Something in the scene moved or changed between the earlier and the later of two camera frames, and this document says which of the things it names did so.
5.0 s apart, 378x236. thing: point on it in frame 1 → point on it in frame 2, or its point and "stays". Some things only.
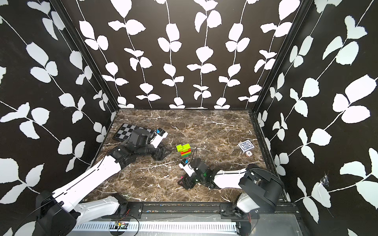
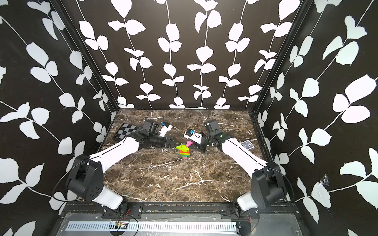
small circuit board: (118, 225) stays
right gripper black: (187, 181) → (198, 147)
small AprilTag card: (246, 145) stays
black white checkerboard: (126, 131) stays
